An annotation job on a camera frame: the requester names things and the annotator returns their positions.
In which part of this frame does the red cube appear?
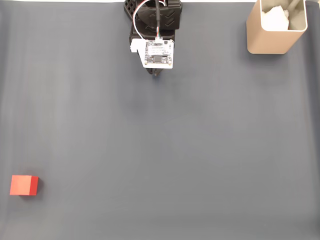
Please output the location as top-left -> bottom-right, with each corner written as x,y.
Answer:
9,174 -> 40,197

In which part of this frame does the beige box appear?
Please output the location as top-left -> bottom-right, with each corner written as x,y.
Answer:
246,0 -> 308,55

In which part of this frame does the white crumpled cloth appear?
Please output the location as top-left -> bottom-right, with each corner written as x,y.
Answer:
261,6 -> 291,31

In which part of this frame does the white red servo wire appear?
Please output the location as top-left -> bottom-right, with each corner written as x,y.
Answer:
132,0 -> 169,41

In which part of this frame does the white camera circuit board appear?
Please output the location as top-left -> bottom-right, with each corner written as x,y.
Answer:
130,37 -> 175,70

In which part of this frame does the black camera cable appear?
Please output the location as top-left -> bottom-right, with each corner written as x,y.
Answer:
154,0 -> 163,39

